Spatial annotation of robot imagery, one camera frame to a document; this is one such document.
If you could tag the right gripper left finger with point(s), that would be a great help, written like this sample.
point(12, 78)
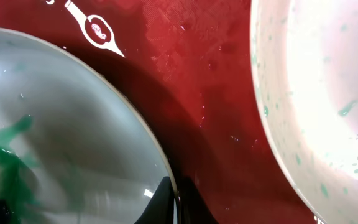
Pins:
point(160, 208)

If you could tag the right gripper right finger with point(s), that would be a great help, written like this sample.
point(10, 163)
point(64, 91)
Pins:
point(193, 208)

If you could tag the stained white plate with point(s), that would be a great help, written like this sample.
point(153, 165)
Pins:
point(72, 147)
point(304, 57)

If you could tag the red plastic tray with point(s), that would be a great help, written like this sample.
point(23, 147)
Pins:
point(186, 68)

